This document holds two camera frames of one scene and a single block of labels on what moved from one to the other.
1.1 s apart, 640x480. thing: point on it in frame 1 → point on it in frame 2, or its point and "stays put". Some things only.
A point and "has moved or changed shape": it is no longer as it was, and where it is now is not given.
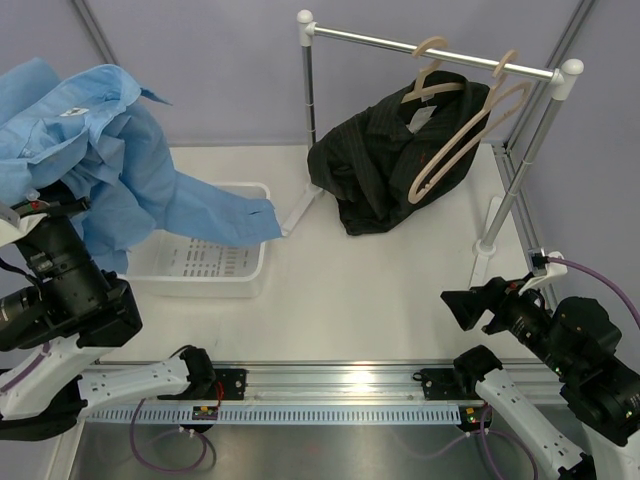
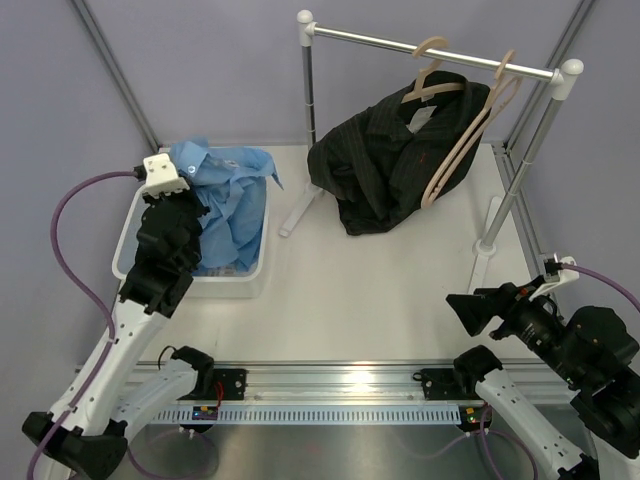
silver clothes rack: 566,77 stays put
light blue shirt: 88,127 → 231,184
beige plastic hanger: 503,98 has moved or changed shape
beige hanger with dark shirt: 419,91 stays put
